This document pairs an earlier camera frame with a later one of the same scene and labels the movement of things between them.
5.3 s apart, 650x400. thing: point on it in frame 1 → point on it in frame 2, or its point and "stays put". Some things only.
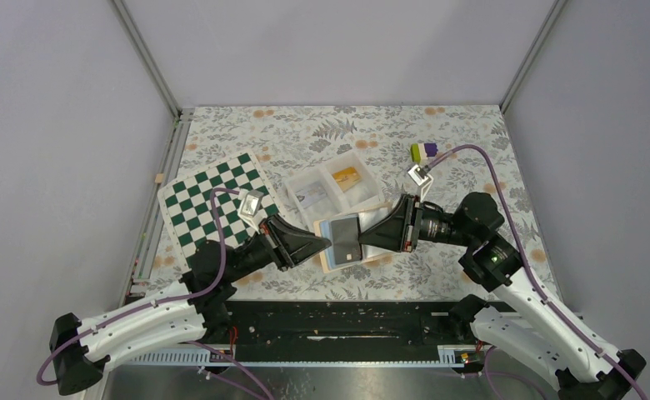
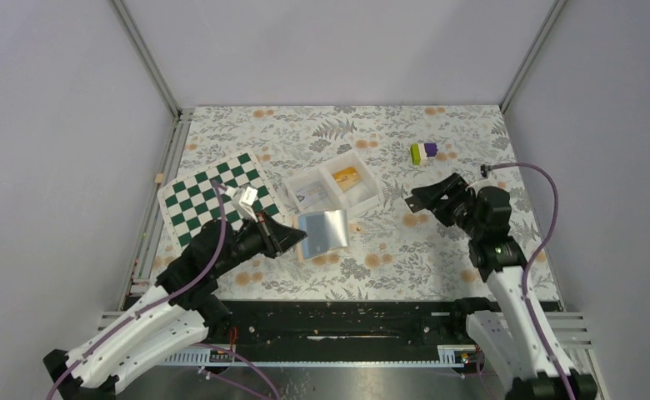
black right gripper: (394, 231) → (454, 187)
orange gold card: (347, 177) stays put
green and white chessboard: (187, 206) stays put
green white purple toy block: (422, 151) stays put
